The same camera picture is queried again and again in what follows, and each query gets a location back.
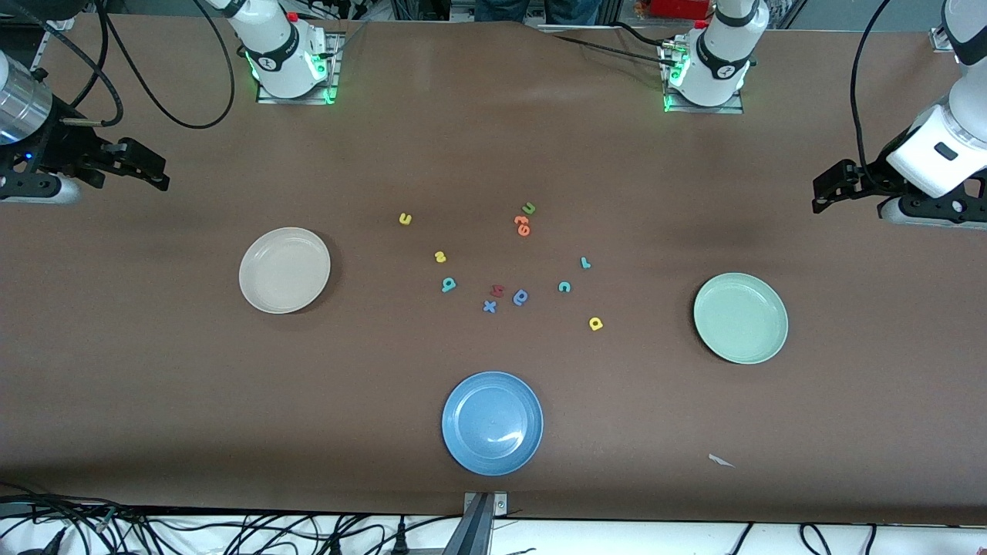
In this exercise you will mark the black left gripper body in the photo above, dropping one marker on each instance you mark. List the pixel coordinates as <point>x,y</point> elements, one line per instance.
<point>873,174</point>

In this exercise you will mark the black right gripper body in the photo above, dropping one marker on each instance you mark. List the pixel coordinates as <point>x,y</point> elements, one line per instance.
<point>63,146</point>

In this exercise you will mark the blue foam letter a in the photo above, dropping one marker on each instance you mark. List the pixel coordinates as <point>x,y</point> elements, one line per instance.
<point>520,297</point>

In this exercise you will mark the pale green round plate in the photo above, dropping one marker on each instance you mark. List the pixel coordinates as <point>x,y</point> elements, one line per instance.
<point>741,317</point>

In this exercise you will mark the person legs in jeans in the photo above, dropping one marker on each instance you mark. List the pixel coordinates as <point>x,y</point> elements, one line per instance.
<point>501,9</point>

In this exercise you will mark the beige brown round plate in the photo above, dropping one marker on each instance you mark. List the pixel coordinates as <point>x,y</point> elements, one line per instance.
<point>284,270</point>

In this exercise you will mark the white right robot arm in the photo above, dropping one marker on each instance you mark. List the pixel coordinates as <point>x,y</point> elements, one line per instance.
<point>277,46</point>

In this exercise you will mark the white paper scrap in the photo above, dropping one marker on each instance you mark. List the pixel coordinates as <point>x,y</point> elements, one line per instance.
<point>721,461</point>

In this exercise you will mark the small metal bracket plate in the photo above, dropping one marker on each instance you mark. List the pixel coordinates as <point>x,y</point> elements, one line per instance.
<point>500,505</point>

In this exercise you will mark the blue round plate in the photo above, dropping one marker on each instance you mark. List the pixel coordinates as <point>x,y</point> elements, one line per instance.
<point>492,423</point>

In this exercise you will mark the aluminium extrusion post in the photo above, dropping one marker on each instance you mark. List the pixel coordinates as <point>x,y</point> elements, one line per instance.
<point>474,532</point>

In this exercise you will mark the red box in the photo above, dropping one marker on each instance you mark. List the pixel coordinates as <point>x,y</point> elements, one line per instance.
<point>678,8</point>

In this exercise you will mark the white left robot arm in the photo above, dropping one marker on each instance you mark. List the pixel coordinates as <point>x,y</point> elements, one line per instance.
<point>721,62</point>

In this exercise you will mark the aluminium frame rail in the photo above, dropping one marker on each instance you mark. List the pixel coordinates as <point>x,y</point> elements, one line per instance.
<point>58,21</point>
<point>942,37</point>

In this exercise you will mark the black power plug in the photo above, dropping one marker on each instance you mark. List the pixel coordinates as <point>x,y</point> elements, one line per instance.
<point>400,538</point>
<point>334,544</point>

